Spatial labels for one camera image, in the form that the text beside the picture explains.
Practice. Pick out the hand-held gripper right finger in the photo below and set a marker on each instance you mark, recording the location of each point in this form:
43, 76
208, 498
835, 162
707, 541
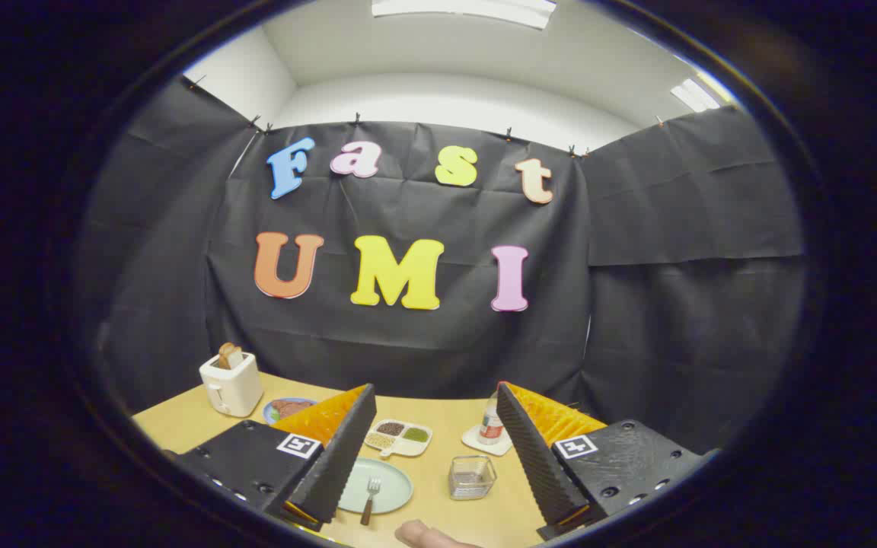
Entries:
534, 464

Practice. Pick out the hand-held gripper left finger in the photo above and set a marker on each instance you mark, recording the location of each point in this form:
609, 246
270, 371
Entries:
339, 464

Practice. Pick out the yellow beans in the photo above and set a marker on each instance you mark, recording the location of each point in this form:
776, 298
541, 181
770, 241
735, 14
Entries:
379, 441

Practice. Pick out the white square coaster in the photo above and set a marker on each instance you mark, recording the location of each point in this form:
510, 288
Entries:
484, 449

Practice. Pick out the clear bottle with red cap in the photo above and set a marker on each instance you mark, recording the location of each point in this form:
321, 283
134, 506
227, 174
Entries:
490, 430

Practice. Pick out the pale green plate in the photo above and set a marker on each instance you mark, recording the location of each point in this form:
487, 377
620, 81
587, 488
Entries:
393, 487

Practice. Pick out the dark red beans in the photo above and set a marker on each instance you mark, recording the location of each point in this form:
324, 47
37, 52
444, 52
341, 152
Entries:
390, 428

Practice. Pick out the white divided tray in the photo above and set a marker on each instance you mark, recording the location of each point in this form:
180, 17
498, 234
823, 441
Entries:
400, 449

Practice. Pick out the steak with vegetables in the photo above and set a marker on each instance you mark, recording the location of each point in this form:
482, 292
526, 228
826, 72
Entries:
290, 408

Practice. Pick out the green beans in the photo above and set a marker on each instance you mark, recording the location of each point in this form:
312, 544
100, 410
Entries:
416, 434

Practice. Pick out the blue plate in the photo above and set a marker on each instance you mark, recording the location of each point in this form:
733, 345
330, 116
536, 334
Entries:
268, 412

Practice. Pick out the white toaster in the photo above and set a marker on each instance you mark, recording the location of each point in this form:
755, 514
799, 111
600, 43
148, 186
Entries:
237, 388

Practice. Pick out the black backdrop cloth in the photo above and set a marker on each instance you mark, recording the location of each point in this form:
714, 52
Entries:
408, 350

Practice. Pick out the toast slice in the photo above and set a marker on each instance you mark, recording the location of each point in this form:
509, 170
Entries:
229, 356

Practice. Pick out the small ceiling light panel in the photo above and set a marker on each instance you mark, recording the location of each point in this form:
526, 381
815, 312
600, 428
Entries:
693, 95

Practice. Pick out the large ceiling light panel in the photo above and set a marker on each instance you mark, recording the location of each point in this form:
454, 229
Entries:
469, 7

